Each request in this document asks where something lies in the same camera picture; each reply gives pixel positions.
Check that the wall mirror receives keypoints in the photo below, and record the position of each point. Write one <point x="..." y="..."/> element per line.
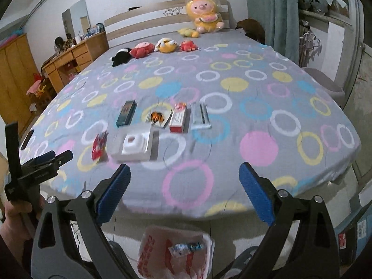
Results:
<point x="75" y="17"/>

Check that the small red plush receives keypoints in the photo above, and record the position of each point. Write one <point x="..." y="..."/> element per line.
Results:
<point x="189" y="46"/>

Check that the blue white candy wrapper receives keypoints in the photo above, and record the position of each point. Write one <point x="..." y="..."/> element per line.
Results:
<point x="186" y="248"/>

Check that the grey blue packet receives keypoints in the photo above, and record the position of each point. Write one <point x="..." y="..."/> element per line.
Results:
<point x="200" y="117"/>

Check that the teal patterned box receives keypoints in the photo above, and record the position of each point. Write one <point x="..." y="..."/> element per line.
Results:
<point x="126" y="113"/>

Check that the yellow bee plush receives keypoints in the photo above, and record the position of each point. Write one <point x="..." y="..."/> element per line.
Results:
<point x="165" y="45"/>

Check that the red crab plush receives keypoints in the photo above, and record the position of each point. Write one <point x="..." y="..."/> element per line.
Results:
<point x="142" y="50"/>

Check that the pink yellow toy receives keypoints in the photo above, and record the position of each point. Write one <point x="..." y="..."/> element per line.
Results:
<point x="37" y="88"/>

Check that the white red-print plastic bag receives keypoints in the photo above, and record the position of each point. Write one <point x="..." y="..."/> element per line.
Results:
<point x="151" y="255"/>

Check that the black phone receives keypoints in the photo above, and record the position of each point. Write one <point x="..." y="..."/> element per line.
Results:
<point x="26" y="140"/>

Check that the white orange snack packet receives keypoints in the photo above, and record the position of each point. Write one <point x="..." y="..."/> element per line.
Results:
<point x="157" y="117"/>

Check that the small red packet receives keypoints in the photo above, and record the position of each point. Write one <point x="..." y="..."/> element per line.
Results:
<point x="98" y="146"/>

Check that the wooden wardrobe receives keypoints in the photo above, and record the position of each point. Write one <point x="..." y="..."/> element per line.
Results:
<point x="13" y="75"/>

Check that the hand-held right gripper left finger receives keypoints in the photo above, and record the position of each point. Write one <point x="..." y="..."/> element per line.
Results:
<point x="116" y="191"/>

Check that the black and white plush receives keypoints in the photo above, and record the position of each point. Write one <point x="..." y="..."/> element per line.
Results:
<point x="120" y="56"/>

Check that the striped wooden headboard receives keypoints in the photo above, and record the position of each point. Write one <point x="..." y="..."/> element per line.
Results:
<point x="145" y="20"/>

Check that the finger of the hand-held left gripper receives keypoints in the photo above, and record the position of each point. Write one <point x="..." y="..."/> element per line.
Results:
<point x="43" y="157"/>
<point x="62" y="158"/>

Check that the large yellow doll plush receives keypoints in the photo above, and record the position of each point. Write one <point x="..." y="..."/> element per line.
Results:
<point x="205" y="14"/>

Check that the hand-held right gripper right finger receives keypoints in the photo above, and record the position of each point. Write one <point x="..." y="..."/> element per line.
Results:
<point x="255" y="194"/>

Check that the person's left hand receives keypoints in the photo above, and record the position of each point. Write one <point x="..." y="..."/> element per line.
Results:
<point x="10" y="229"/>

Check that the circle-print grey bedsheet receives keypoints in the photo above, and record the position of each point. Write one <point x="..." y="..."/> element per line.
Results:
<point x="232" y="116"/>

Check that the grey chair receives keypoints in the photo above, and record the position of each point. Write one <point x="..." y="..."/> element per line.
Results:
<point x="325" y="84"/>

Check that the blue cardboard box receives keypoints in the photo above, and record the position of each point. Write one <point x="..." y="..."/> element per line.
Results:
<point x="353" y="234"/>

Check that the wooden desk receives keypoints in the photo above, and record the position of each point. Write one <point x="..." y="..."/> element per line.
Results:
<point x="75" y="61"/>

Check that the red and white box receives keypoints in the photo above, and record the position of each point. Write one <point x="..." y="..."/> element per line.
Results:
<point x="178" y="118"/>

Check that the brown plush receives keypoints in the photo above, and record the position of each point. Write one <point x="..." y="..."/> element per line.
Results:
<point x="252" y="29"/>

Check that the green yellow plush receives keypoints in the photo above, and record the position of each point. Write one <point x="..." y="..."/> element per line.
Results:
<point x="189" y="32"/>

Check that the teal leaf-print curtain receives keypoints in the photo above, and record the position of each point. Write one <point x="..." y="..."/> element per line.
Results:
<point x="270" y="11"/>

